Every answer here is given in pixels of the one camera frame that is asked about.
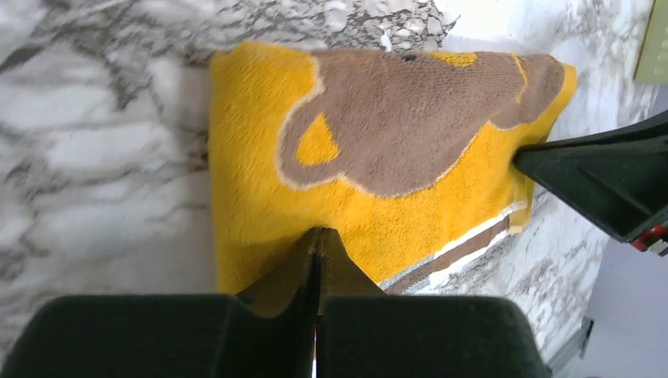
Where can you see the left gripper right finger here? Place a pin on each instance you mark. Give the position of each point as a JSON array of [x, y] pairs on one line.
[[365, 332]]

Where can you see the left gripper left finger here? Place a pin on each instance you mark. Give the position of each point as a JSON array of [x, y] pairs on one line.
[[267, 330]]

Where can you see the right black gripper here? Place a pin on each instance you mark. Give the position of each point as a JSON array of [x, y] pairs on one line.
[[616, 179]]

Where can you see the yellow towel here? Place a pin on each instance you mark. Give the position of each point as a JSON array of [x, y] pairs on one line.
[[408, 156]]

